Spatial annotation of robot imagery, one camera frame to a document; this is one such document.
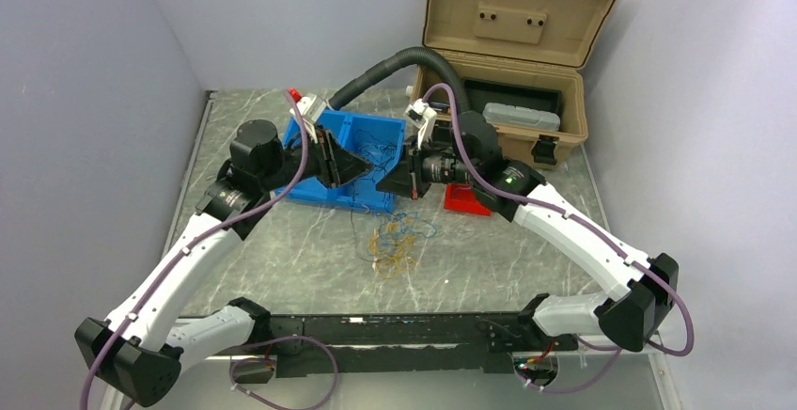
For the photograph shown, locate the yellow blue black wires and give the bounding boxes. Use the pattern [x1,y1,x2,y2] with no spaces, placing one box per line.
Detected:
[348,204,440,280]

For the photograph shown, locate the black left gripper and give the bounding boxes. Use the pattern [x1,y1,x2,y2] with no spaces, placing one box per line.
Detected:
[260,123,374,192]

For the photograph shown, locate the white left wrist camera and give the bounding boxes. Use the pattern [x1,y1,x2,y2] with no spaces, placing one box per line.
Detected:
[288,87,328,130]

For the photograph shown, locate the black tray in toolbox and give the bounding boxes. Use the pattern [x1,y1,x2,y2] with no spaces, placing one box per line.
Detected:
[463,79,563,117]

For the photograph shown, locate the red plastic bin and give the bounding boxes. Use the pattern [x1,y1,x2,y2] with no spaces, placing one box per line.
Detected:
[444,184,492,216]

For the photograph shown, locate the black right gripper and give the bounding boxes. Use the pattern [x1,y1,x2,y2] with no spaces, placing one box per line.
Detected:
[376,134,478,199]

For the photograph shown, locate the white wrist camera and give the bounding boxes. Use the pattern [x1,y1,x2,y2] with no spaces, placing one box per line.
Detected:
[404,99,437,150]
[288,87,328,130]

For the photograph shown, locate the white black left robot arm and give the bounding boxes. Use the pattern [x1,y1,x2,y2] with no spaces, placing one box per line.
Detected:
[75,119,372,407]

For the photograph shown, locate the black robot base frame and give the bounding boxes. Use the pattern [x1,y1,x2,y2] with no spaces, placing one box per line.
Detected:
[208,294,580,378]

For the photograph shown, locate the grey corrugated hose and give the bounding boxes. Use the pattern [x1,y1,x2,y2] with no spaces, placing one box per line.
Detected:
[324,46,478,120]

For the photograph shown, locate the grey plastic case in toolbox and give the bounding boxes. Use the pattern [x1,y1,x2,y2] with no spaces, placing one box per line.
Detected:
[482,102,561,131]

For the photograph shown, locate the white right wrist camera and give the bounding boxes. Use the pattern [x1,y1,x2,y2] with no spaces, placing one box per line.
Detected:
[404,99,437,150]

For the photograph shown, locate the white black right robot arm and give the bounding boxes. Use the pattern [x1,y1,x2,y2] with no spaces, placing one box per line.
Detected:
[377,102,694,355]

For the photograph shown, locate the blue double plastic bin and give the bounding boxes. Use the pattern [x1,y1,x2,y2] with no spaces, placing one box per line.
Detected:
[287,110,406,213]

